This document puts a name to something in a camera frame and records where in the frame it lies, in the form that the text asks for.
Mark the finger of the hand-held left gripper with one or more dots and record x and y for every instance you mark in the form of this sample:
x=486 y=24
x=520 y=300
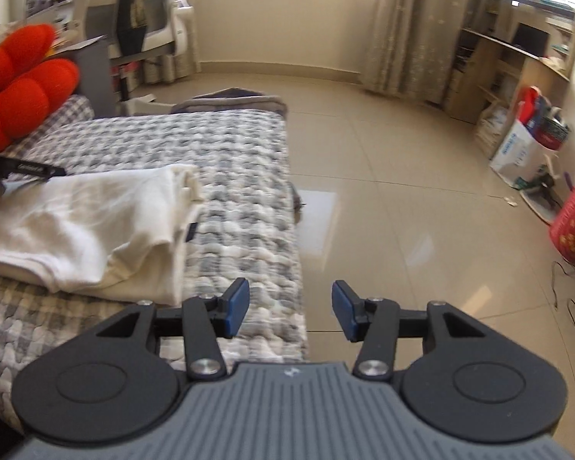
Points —
x=28 y=168

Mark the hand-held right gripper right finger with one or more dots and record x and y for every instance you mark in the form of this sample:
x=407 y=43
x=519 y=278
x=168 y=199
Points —
x=343 y=309

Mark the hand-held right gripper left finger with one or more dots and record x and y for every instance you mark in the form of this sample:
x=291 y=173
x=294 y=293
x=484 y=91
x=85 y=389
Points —
x=237 y=306

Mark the white printed t-shirt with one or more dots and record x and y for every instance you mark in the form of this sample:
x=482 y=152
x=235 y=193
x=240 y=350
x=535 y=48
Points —
x=76 y=220

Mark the red knot cushion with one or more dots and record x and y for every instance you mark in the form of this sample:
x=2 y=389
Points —
x=24 y=91

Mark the grey sofa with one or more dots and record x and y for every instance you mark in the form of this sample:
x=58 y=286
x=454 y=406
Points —
x=96 y=76

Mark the grey checked sofa cover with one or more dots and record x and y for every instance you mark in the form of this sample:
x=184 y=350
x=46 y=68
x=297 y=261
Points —
x=249 y=177

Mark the white grey office chair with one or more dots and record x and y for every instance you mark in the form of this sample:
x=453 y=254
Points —
x=134 y=5

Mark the black floor appliance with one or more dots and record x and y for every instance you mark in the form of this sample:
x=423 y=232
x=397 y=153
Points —
x=541 y=187

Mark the white cardboard box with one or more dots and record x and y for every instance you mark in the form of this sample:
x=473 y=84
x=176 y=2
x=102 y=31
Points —
x=517 y=153

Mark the red bag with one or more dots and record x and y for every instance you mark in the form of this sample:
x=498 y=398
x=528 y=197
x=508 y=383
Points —
x=536 y=115

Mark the wooden desk with shelves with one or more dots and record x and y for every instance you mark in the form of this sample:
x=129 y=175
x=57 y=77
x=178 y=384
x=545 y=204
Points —
x=488 y=67

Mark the beige star-pattern curtain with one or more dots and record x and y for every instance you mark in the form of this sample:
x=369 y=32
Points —
x=421 y=24

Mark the black monitor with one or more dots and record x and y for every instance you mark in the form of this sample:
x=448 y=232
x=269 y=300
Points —
x=529 y=38

